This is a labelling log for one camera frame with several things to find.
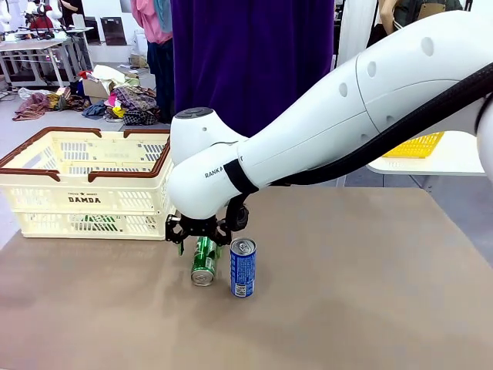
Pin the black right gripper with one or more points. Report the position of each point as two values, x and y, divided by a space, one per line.
198 227

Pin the green drink can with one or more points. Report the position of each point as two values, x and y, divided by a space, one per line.
204 266
96 223

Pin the blue drink can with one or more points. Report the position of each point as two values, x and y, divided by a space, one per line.
243 270

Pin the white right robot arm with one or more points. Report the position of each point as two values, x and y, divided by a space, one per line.
308 131

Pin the cream basket with brown rim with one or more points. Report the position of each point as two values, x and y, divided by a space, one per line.
77 185

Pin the yellow plastic basket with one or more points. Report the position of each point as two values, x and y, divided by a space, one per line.
416 146

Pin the pile of colourful clothes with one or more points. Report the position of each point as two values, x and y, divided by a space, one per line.
127 100

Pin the cardboard box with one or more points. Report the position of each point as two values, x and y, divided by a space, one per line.
94 88

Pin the person in purple sweater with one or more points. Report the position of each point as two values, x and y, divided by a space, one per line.
250 58

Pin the person in pink top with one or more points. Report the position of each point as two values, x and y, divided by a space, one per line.
158 46

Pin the grey background desk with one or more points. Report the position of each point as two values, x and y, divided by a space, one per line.
42 50

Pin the white side table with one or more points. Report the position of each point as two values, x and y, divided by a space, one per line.
443 162

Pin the figure in brown apron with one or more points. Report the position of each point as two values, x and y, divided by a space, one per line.
400 15

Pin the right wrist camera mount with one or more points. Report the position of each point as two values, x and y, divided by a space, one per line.
238 216

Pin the black wall panel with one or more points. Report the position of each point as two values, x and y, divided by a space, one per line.
114 31
91 31

